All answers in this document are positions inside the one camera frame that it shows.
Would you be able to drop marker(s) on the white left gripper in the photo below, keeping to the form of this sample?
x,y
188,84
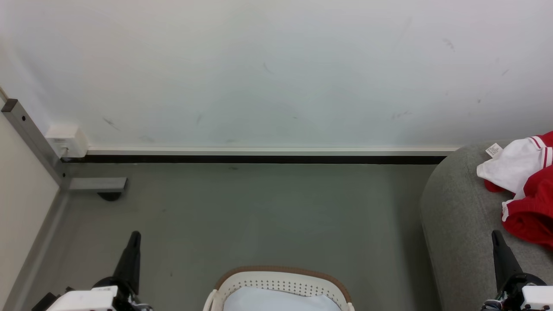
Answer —
x,y
84,300

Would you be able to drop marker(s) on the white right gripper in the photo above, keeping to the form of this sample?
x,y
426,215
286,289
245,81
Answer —
x,y
533,297

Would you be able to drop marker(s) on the red white striped garment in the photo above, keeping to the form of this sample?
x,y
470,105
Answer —
x,y
535,203

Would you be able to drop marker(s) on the grey fabric sofa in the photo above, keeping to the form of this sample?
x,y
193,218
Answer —
x,y
458,224

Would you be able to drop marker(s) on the black rubber foot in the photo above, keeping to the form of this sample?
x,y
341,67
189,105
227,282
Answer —
x,y
109,196

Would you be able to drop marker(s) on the grey metal foot bar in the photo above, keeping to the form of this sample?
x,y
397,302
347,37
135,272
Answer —
x,y
98,184

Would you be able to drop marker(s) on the beige partition panel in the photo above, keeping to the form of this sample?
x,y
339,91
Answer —
x,y
21,207

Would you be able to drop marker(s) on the cream perforated laundry basket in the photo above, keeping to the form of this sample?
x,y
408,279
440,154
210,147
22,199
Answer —
x,y
281,283

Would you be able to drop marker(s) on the pale white cloth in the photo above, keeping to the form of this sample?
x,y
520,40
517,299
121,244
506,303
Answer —
x,y
281,301

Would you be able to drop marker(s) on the black baseboard strip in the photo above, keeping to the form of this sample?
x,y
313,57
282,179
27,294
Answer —
x,y
268,159

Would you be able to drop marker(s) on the white baseboard trim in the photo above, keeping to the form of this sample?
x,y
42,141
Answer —
x,y
268,151

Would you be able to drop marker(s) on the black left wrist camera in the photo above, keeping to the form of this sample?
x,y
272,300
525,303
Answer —
x,y
43,303

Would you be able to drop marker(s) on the grey metal frame post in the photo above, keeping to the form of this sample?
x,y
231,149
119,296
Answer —
x,y
32,134

